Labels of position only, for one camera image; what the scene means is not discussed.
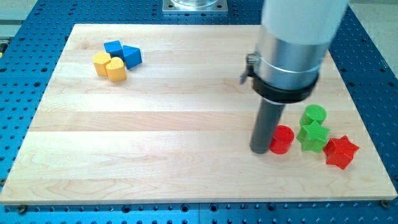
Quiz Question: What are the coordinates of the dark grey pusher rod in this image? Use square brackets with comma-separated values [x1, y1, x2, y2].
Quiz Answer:
[250, 98, 285, 154]

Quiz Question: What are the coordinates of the red cylinder block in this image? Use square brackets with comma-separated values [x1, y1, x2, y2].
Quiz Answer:
[269, 125, 295, 154]

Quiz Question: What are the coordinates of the blue cube block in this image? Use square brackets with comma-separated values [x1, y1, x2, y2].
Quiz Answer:
[104, 40, 124, 60]

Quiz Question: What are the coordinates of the green star block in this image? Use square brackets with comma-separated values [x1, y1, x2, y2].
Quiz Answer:
[297, 121, 330, 153]

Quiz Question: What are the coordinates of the yellow heart block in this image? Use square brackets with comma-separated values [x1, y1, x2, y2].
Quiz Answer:
[105, 57, 127, 82]

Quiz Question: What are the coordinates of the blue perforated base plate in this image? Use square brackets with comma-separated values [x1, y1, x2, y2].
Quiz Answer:
[1, 1, 397, 223]

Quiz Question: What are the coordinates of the yellow hexagon block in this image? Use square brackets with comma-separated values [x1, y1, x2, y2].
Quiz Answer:
[93, 52, 111, 77]

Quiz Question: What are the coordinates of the red star block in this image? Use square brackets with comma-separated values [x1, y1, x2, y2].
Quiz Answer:
[323, 136, 359, 170]

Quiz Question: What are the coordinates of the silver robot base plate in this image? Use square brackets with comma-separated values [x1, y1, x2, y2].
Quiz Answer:
[162, 0, 228, 13]

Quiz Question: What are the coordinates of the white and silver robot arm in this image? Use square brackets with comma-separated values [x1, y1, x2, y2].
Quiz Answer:
[240, 0, 349, 104]

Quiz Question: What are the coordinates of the blue triangular block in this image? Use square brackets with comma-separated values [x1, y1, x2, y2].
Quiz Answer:
[123, 45, 142, 70]

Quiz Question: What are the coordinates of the green cylinder block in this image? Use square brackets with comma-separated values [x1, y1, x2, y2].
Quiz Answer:
[300, 105, 327, 126]

